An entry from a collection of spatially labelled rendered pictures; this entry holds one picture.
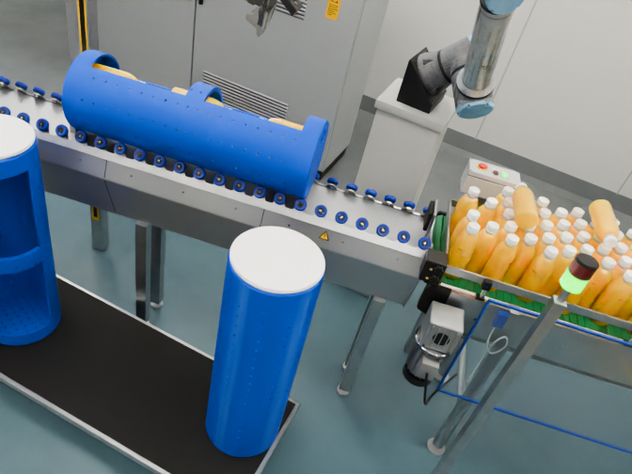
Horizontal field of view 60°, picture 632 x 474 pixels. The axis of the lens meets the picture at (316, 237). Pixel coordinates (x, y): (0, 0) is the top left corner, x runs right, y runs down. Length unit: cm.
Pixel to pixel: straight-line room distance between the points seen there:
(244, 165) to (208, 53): 209
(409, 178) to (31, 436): 188
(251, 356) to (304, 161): 64
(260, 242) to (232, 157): 36
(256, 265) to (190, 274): 145
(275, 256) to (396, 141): 112
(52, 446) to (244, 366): 95
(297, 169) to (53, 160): 93
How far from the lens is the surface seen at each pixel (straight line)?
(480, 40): 204
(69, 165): 222
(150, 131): 195
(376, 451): 251
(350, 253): 196
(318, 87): 354
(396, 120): 249
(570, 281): 167
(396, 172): 259
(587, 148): 469
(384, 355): 282
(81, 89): 204
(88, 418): 229
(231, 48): 377
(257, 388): 183
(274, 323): 158
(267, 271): 153
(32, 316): 261
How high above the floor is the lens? 209
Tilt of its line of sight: 39 degrees down
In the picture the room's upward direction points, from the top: 15 degrees clockwise
